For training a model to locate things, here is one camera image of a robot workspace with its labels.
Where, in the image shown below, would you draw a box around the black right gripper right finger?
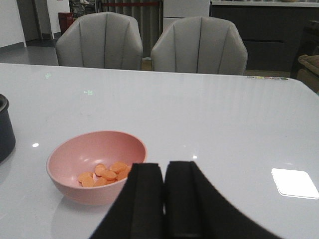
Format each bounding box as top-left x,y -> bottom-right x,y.
164,161 -> 277,239

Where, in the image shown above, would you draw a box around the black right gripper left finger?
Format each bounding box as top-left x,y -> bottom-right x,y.
91,163 -> 163,239

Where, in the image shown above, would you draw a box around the orange ham slice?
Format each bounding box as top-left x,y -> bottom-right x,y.
78,171 -> 95,185
109,161 -> 128,174

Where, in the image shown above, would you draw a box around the pink bowl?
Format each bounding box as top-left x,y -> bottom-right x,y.
46,130 -> 147,205

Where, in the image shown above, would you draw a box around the dark blue saucepan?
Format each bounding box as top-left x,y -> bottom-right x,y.
0,94 -> 16,162

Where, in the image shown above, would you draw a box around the right grey upholstered chair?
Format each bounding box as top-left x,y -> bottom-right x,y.
151,16 -> 248,75

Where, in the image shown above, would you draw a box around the grey upholstered chair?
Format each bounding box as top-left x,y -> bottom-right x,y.
151,16 -> 248,75
55,12 -> 143,70

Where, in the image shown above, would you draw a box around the left grey upholstered chair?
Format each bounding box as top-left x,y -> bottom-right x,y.
55,12 -> 143,70

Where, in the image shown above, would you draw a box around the beige cushion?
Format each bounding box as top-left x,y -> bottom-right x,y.
297,54 -> 319,94

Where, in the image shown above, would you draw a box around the dark grey counter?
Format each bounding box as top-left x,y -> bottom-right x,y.
211,1 -> 319,71

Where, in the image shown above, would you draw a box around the white cabinet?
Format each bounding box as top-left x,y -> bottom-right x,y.
162,0 -> 211,30

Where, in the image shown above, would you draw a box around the red bin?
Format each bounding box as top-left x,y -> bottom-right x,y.
58,12 -> 73,34

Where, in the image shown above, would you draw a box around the red barrier belt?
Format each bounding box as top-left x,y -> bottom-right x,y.
102,1 -> 160,7

